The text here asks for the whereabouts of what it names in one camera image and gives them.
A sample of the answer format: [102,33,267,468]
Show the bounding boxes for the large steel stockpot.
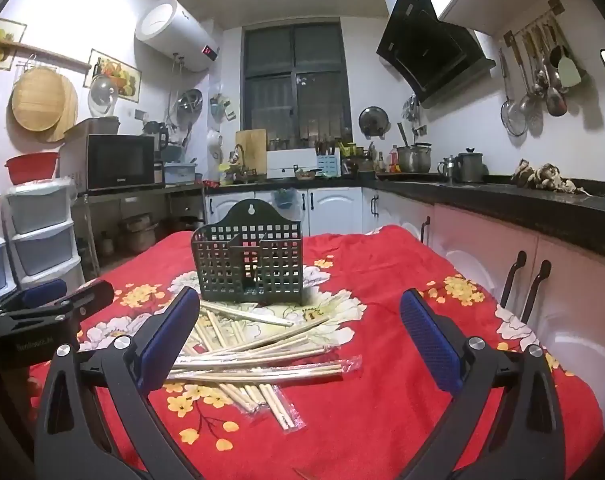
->
[397,142,433,173]

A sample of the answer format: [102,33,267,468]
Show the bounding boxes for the light green spatula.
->
[550,15,582,88]

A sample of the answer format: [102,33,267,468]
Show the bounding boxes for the light blue knife block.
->
[315,137,339,177]

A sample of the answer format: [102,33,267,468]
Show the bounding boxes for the fruit wall picture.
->
[0,17,27,71]
[86,49,142,100]

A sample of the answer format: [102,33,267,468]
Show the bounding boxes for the brown clay pot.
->
[117,212,158,253]

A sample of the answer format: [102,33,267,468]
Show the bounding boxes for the glass pot lid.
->
[88,74,119,118]

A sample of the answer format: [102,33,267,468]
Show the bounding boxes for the wire mesh strainer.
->
[497,47,529,137]

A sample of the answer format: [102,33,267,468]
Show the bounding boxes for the small steel kettle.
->
[437,156,458,184]

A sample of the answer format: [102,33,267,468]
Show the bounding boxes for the black kitchen countertop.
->
[205,170,605,281]

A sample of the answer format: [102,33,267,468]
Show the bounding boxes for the red floral tablecloth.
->
[27,224,605,480]

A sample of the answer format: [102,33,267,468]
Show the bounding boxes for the grey lidded pot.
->
[455,148,488,183]

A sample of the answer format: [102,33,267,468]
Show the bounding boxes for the white countertop box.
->
[266,149,318,178]

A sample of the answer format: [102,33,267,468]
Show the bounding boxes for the dark grey utensil basket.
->
[191,199,306,307]

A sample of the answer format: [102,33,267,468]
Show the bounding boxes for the grey plastic drawer tower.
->
[0,176,86,291]

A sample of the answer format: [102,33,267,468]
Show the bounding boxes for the round bamboo board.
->
[11,66,79,142]

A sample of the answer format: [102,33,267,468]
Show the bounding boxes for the black electric kettle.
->
[142,121,170,153]

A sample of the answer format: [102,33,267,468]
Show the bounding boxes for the wooden utensil rail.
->
[503,6,567,43]

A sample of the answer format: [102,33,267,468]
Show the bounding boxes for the white cylindrical water heater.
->
[135,0,219,73]

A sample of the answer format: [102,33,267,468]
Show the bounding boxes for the perforated steel skimmer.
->
[513,35,546,123]

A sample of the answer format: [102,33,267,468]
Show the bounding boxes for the pile of chopstick packets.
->
[165,300,363,433]

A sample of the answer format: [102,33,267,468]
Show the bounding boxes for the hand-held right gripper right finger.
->
[400,287,573,480]

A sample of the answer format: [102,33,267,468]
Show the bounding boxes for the black range hood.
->
[376,0,497,109]

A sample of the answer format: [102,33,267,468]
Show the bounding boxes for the light blue wall organizer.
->
[210,94,236,121]

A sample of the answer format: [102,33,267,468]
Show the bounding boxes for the dark framed kitchen window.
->
[241,22,353,148]

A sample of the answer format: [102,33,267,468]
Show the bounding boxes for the blue plastic bin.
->
[162,160,200,185]

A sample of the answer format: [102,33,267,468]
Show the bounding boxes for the metal shelf table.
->
[77,182,206,271]

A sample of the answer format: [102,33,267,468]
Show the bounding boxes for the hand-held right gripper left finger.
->
[32,286,203,480]

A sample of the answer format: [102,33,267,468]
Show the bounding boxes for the dark hanging pot lid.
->
[359,106,389,140]

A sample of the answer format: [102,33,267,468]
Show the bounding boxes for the wooden cutting board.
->
[235,128,268,173]

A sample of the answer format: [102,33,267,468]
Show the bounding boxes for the hanging steel lid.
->
[175,88,204,116]

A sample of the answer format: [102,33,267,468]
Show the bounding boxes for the white base cabinets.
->
[205,187,433,243]

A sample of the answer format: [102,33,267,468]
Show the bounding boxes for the steel ladle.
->
[533,25,568,117]

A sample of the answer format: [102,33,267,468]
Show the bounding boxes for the red plastic basin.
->
[5,152,62,186]

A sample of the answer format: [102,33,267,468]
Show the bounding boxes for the brown dried food bundle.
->
[511,158,591,197]

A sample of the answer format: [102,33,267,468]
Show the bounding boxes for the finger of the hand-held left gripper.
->
[0,279,69,317]
[0,280,116,333]

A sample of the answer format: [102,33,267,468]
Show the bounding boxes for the black microwave oven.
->
[86,133,166,193]

